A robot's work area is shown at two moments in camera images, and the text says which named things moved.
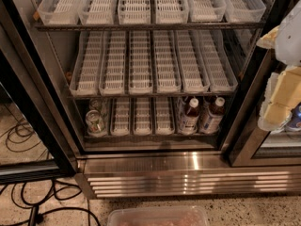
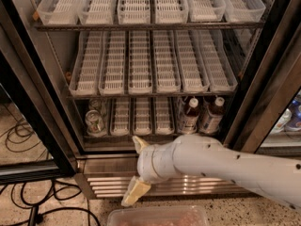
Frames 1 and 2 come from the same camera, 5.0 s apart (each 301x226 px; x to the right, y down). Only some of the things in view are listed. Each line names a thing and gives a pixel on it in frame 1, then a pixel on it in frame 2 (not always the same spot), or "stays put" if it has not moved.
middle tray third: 140,79 stays put
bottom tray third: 142,116 stays put
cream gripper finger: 282,95 → 136,189
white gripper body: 291,38 → 145,164
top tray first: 61,5 stays put
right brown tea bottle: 212,121 stays put
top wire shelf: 150,26 stays put
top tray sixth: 242,4 stays put
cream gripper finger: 270,40 → 138,143
